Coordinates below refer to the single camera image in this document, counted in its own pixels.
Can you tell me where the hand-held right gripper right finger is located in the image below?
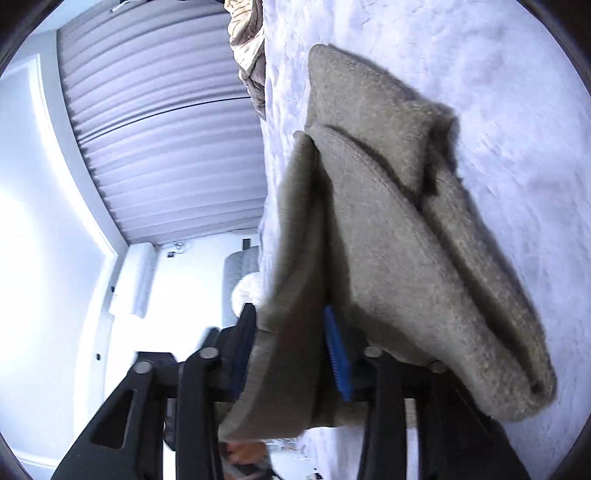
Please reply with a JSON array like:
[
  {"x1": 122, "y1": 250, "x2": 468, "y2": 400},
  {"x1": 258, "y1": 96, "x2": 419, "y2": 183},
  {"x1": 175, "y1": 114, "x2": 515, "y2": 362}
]
[{"x1": 322, "y1": 305, "x2": 532, "y2": 480}]

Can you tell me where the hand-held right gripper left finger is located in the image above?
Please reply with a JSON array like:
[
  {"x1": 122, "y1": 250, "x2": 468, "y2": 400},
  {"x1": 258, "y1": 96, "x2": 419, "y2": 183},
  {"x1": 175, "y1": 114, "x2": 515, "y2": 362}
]
[{"x1": 51, "y1": 303, "x2": 257, "y2": 480}]

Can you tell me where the olive-brown knit sweater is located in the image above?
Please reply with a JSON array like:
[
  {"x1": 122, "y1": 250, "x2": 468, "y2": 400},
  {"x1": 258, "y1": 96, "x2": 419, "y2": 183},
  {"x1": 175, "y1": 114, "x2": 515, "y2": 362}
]
[{"x1": 217, "y1": 44, "x2": 558, "y2": 444}]

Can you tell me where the white fluffy pillow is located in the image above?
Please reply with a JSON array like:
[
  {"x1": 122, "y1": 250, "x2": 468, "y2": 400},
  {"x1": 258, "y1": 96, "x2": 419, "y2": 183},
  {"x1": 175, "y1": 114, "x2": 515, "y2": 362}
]
[{"x1": 231, "y1": 272, "x2": 267, "y2": 315}]

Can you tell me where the grey padded headboard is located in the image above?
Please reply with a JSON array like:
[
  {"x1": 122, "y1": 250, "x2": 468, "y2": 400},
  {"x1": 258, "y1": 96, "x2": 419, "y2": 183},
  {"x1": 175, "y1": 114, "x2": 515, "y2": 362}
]
[{"x1": 223, "y1": 247, "x2": 260, "y2": 326}]

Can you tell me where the white air conditioner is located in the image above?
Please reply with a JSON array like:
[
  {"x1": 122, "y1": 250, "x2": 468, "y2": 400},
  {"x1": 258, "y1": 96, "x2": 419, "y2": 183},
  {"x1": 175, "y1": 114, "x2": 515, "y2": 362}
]
[{"x1": 108, "y1": 243, "x2": 158, "y2": 319}]

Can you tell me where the white pleated curtain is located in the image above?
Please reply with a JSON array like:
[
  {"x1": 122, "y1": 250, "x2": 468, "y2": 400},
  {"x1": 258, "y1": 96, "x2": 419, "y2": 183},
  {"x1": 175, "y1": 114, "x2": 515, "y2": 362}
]
[{"x1": 56, "y1": 0, "x2": 269, "y2": 245}]

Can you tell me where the lavender fleece blanket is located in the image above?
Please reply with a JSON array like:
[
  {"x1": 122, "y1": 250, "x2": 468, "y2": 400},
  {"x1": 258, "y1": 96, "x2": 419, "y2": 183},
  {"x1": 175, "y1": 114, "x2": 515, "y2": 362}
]
[{"x1": 256, "y1": 0, "x2": 591, "y2": 480}]

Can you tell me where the beige crumpled blanket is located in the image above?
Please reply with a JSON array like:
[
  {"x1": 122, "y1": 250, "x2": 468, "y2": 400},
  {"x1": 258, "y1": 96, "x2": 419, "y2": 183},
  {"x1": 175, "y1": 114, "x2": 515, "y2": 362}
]
[{"x1": 224, "y1": 0, "x2": 269, "y2": 122}]

